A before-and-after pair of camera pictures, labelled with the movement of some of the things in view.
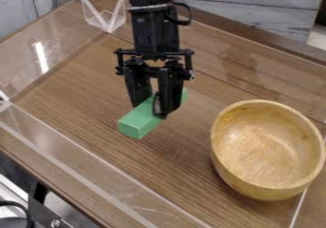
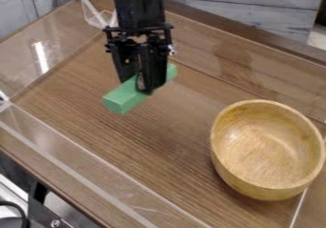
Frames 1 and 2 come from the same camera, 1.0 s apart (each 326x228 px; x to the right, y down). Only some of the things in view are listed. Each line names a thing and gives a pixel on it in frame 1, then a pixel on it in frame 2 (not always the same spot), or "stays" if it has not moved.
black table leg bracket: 41,216 stays
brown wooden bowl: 268,149 stays
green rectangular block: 142,118 -> 125,96
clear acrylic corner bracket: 110,21 stays
